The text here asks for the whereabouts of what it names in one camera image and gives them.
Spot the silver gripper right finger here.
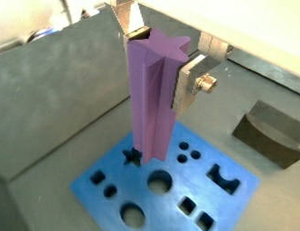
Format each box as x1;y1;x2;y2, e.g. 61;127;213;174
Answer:
172;32;233;115

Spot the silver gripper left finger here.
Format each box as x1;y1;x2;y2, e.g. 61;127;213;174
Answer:
105;0;152;49

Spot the purple star-shaped peg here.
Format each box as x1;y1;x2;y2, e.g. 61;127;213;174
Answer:
128;29;192;163

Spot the dark grey block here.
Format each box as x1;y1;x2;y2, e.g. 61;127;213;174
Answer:
232;100;300;169

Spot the blue shape-sorting board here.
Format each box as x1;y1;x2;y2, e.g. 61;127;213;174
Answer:
70;124;259;231

